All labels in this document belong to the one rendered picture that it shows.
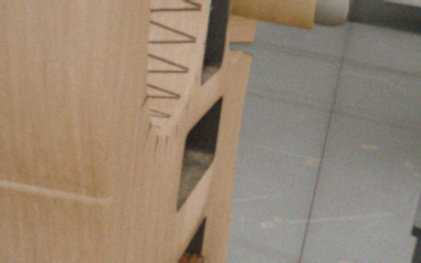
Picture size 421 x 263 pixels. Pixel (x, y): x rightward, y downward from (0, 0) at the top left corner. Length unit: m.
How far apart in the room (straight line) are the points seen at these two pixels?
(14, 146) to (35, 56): 0.03
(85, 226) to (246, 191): 2.37
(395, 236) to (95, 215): 2.32
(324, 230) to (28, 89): 2.29
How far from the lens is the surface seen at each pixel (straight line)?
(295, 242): 2.44
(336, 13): 0.50
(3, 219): 0.29
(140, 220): 0.31
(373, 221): 2.61
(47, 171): 0.26
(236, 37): 0.71
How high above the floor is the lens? 1.41
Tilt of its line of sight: 26 degrees down
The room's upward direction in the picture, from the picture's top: 9 degrees clockwise
